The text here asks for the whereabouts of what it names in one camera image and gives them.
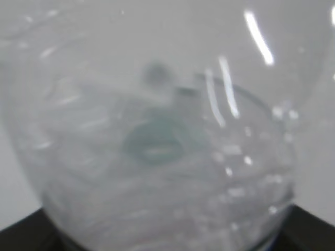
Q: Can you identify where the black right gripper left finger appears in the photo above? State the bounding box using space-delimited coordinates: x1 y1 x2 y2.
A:
1 209 65 251

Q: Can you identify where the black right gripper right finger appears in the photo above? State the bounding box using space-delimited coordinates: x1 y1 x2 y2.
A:
269 206 334 251

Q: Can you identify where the clear plastic water bottle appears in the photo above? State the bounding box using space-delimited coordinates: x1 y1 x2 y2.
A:
1 1 334 250

